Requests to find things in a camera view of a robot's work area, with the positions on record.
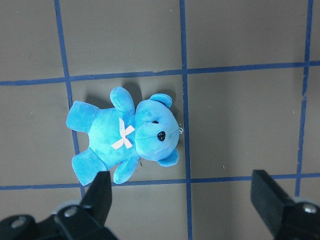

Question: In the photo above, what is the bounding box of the blue teddy bear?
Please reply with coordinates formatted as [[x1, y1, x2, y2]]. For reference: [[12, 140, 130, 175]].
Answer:
[[66, 86, 181, 186]]

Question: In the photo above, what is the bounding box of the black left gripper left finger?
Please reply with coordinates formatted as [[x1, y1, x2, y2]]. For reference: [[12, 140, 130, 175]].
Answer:
[[0, 171, 117, 240]]

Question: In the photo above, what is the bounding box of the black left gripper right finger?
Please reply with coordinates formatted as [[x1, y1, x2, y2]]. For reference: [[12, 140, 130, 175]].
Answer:
[[250, 169, 320, 240]]

